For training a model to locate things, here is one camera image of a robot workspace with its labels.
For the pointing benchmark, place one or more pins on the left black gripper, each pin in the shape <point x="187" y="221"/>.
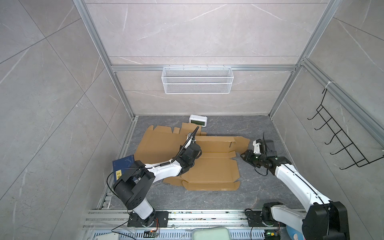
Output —
<point x="183" y="154"/>

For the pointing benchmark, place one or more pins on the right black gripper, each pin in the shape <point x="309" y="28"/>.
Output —
<point x="248" y="156"/>

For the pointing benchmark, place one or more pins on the cardboard box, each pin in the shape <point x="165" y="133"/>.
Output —
<point x="216" y="169"/>

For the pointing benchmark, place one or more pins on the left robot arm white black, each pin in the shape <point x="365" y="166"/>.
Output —
<point x="134" y="184"/>

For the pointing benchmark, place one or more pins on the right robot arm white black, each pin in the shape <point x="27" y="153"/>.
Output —
<point x="323" y="218"/>

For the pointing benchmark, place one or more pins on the pale green box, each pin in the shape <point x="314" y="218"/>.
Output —
<point x="211" y="234"/>

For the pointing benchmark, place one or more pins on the lower flat cardboard sheet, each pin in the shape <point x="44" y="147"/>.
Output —
<point x="160" y="143"/>

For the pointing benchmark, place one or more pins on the white digital clock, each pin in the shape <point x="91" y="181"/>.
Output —
<point x="198" y="120"/>

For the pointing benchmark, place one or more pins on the blue book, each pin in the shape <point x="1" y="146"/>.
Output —
<point x="121" y="165"/>

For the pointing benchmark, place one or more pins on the pink plush pig toy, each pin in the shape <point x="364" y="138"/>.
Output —
<point x="294" y="234"/>

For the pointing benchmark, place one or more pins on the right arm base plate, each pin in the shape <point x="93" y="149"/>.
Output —
<point x="254" y="219"/>

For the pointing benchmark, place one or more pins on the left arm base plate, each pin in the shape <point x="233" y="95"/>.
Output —
<point x="156" y="219"/>

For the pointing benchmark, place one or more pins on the white wire mesh basket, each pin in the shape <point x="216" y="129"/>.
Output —
<point x="197" y="80"/>

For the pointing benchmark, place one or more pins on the black wire hook rack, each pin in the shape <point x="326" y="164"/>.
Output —
<point x="340" y="136"/>

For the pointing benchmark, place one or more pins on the aluminium rail base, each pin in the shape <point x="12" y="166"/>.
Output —
<point x="112" y="225"/>

